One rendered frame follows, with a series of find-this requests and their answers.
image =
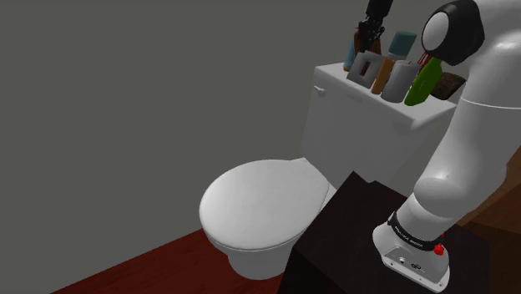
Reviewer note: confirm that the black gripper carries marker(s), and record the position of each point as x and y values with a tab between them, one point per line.
378	8

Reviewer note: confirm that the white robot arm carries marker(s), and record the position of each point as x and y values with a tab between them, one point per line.
480	134

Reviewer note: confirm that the brown bottle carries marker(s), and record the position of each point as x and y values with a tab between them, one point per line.
375	45

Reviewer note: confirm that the blue bottle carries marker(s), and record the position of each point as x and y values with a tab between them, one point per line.
349	57

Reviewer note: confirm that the grey square box with hole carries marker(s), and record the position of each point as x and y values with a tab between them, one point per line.
374	65

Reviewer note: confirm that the red object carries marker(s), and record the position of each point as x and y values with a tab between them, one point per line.
423	59

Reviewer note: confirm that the orange box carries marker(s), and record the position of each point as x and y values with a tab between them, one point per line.
382	77

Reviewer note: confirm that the grey cylinder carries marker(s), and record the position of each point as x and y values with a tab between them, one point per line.
401	81

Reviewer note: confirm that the green bottle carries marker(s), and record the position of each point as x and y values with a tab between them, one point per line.
425	83

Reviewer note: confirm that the dark brown block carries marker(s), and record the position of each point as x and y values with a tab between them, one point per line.
447	85

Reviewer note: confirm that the white toilet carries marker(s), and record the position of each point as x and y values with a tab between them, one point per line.
260	203

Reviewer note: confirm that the dark robot stand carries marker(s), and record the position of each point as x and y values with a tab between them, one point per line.
346	240

